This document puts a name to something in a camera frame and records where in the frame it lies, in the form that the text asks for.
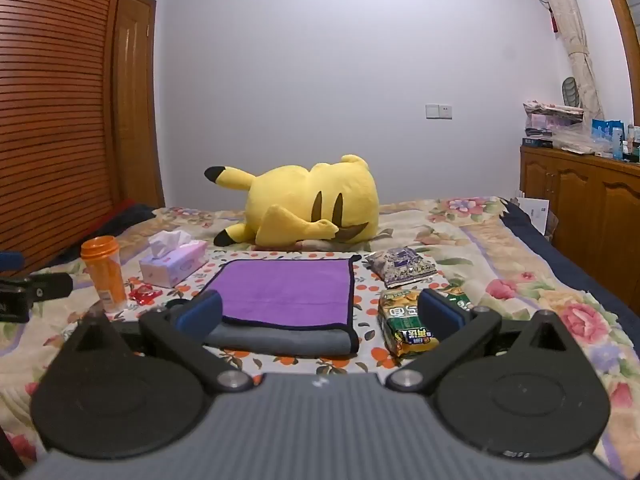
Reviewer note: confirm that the blue white packet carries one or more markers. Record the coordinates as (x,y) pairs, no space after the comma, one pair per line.
(607,135)

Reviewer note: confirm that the grey green hand fan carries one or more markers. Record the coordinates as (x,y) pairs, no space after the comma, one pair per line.
(570,91)

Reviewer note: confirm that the green yellow snack packet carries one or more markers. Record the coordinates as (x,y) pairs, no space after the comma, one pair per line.
(400,320)

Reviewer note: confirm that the wooden cabinet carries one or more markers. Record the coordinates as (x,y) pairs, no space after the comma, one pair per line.
(590,200)

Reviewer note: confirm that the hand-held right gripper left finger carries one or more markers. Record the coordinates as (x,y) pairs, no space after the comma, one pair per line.
(202,310)

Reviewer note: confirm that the dark cloth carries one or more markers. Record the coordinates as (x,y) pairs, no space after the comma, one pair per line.
(110,225)

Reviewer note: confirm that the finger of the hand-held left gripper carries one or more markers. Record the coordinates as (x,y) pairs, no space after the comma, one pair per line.
(37,287)
(10,261)

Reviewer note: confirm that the wooden louvred wardrobe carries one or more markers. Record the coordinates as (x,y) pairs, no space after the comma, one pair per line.
(50,110)

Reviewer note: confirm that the yellow plush toy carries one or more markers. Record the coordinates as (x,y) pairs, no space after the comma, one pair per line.
(295,195)

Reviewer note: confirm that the white paper bag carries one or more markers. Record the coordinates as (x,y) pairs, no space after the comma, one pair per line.
(536,212)

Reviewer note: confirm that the floral blanket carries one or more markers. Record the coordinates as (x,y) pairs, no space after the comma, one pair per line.
(500,260)

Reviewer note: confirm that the stack of papers and boxes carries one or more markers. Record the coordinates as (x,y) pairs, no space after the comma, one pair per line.
(545,122)

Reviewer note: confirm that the white wall switch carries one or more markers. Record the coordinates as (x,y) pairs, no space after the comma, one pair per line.
(439,111)

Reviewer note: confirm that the clear plastic bag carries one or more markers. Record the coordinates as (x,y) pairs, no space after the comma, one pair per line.
(575,137)

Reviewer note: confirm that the white orange-print cloth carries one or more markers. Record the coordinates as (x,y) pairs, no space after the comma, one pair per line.
(367,300)

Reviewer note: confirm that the small bottles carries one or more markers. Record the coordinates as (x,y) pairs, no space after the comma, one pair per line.
(632,142)

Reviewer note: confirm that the orange plastic bottle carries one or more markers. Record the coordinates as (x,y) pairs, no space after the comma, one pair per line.
(105,275)

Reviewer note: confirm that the wooden door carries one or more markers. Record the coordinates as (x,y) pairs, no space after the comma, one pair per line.
(135,110)

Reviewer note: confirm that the wooden window frame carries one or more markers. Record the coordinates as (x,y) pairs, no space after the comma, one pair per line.
(625,20)

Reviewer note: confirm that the purple grey towel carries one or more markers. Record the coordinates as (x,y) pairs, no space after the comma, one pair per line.
(285,290)

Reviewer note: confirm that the red candy wrapper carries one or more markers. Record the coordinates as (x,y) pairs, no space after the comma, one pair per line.
(144,293)

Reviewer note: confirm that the navy bed sheet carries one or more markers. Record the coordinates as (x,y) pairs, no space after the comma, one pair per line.
(575,270)

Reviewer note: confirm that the pink white tissue box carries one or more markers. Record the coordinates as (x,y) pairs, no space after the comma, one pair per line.
(175,262)

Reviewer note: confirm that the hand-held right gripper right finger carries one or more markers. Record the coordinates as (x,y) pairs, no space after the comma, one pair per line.
(440,312)

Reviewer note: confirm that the purple snack packet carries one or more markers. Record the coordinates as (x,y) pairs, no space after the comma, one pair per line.
(400,265)

